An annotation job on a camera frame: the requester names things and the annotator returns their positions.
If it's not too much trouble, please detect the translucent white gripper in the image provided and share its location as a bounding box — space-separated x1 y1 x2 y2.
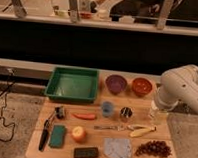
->
149 101 165 126

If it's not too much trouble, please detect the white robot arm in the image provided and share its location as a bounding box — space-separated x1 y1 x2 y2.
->
149 64 198 126

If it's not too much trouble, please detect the orange bowl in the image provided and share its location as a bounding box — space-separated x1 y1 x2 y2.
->
131 77 152 97

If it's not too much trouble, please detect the purple bowl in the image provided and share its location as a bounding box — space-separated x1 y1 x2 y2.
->
105 74 127 94

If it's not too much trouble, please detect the yellow banana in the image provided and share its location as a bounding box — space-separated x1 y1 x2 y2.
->
127 125 156 138

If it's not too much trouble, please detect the dark metal can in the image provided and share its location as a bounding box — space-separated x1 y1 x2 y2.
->
120 107 133 122

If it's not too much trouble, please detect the bunch of dark grapes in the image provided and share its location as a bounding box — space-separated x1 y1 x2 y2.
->
135 140 171 158

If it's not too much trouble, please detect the wooden board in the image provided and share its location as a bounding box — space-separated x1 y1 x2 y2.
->
25 75 177 158

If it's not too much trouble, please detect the silver fork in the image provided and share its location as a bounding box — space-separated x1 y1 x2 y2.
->
94 125 126 131

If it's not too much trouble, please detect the grey blue cloth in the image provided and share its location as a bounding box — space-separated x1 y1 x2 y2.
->
104 138 132 158

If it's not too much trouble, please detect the blue cup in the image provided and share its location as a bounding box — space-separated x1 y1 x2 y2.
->
101 101 114 117

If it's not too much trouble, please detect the black rectangular block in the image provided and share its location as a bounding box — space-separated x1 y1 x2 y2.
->
73 147 99 158

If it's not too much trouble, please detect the orange apple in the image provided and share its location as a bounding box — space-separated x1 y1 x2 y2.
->
71 126 87 143

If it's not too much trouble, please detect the green plastic tray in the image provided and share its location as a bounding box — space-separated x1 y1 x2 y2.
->
45 67 99 103

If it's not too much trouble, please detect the small black binder clip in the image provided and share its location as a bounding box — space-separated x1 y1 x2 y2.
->
55 106 66 120

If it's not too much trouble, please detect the green sponge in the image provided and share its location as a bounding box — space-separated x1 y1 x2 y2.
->
49 124 66 148

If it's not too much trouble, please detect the black handled knife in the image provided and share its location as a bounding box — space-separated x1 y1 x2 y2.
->
39 112 55 152

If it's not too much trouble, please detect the black cable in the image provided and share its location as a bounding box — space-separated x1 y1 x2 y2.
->
0 67 20 143

